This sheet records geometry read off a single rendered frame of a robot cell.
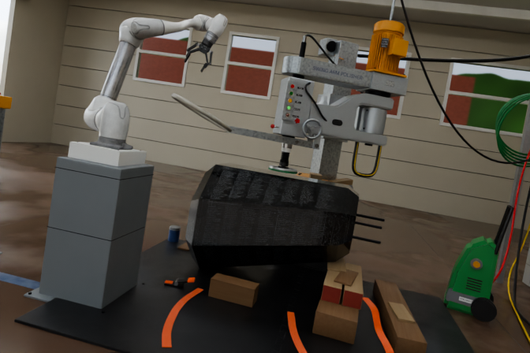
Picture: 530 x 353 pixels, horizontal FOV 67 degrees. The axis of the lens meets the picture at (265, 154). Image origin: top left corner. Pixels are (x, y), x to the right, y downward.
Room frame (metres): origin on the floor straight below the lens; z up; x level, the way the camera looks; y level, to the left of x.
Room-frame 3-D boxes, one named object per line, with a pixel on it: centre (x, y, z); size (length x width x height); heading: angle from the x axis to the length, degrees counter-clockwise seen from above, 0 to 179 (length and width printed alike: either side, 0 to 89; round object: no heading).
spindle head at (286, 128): (3.02, -0.23, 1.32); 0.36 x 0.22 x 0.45; 104
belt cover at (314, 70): (3.08, -0.49, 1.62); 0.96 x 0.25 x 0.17; 104
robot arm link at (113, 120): (2.39, 0.92, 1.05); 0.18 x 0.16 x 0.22; 48
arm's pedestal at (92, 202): (2.38, 0.91, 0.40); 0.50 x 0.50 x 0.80; 80
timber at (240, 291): (2.56, 0.06, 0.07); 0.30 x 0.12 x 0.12; 77
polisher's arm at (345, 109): (3.08, -0.54, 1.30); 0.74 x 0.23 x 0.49; 104
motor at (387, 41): (3.14, -0.80, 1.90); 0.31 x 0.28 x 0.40; 14
